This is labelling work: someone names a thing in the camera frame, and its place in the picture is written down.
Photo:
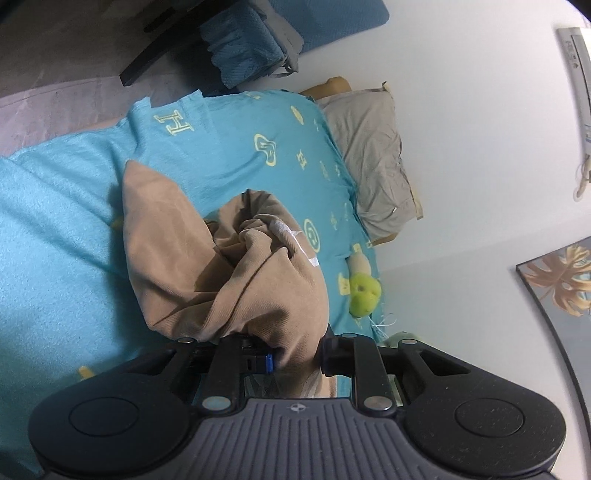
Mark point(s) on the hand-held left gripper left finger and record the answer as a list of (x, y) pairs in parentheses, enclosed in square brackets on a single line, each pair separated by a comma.
[(269, 362)]

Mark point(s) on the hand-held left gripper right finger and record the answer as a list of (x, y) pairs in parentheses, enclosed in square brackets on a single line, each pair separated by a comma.
[(324, 357)]

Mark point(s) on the tan garment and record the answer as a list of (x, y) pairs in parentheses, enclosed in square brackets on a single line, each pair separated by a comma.
[(184, 258)]

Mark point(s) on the green plush toy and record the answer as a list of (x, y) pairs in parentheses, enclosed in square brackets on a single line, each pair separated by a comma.
[(364, 290)]

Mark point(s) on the pale green soft toy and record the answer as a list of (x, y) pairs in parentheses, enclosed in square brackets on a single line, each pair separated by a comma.
[(400, 338)]

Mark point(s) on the grey pillow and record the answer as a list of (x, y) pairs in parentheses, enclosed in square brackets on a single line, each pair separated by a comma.
[(369, 138)]

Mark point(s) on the leaf print framed picture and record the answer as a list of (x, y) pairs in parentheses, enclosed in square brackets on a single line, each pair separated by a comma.
[(568, 286)]

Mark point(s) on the teal printed bed blanket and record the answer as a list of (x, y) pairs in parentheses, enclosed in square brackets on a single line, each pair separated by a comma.
[(46, 230)]

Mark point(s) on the tan pillow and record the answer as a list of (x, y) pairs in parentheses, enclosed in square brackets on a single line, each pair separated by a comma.
[(334, 85)]

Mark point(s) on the grey bag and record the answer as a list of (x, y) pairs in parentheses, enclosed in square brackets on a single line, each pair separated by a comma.
[(288, 44)]

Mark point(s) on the teal knitted cloth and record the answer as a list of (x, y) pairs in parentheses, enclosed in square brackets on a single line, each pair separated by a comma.
[(240, 46)]

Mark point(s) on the blue chair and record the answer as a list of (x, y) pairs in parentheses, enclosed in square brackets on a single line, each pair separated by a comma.
[(332, 18)]

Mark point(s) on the white air conditioner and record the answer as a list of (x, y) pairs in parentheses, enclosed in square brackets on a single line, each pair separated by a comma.
[(581, 83)]

